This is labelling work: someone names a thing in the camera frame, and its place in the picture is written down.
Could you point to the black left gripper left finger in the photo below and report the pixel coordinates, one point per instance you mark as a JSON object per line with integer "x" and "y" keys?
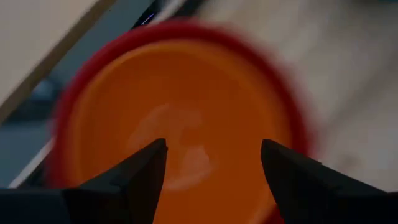
{"x": 130, "y": 186}

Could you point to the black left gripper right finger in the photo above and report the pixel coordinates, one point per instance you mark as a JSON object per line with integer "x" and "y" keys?
{"x": 311, "y": 193}

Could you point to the orange plastic bowl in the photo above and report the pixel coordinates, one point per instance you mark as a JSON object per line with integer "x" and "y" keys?
{"x": 186, "y": 93}

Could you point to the red plastic bowl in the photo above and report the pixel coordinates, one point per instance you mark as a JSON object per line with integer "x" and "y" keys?
{"x": 174, "y": 31}

